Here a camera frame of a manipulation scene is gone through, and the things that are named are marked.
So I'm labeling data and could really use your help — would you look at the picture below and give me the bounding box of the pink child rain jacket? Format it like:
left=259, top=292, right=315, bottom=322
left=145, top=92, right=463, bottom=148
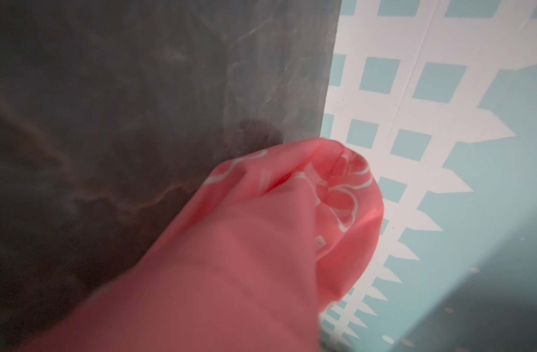
left=22, top=139, right=384, bottom=351

